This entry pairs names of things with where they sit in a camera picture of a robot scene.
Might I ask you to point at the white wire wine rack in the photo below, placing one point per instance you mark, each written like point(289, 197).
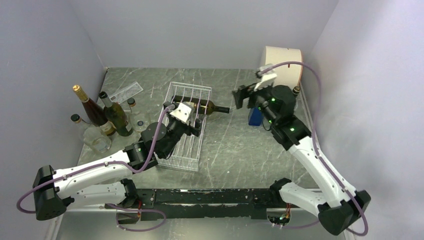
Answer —
point(185, 155)

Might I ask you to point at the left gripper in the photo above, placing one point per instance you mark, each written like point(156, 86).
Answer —
point(190, 129)

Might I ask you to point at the amber bottle gold cap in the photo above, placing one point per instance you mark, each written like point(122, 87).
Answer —
point(94, 112)

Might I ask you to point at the clear bottle blue emblem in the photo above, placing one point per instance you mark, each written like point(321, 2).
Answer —
point(139, 120)

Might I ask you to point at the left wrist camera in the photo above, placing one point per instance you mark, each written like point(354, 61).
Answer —
point(183, 112)

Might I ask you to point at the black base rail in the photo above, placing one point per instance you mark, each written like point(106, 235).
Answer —
point(255, 203)

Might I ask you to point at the green wine bottle white label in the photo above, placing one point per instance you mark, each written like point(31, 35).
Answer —
point(116, 115)

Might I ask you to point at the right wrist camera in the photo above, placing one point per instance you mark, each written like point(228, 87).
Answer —
point(264, 79)

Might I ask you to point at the clear bottle cork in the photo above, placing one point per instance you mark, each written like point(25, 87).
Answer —
point(91, 135)

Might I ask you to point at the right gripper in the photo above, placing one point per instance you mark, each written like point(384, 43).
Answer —
point(245, 92)

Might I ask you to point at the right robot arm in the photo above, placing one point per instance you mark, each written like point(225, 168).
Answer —
point(338, 204)

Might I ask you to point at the dark green wine bottle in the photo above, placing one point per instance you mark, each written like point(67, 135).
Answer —
point(201, 106)

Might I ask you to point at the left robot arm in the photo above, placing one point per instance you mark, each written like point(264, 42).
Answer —
point(107, 180)

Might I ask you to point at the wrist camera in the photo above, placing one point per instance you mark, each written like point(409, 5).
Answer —
point(264, 79)
point(183, 112)

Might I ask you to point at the clear bottle black gold cap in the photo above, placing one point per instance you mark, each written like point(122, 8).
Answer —
point(296, 91)

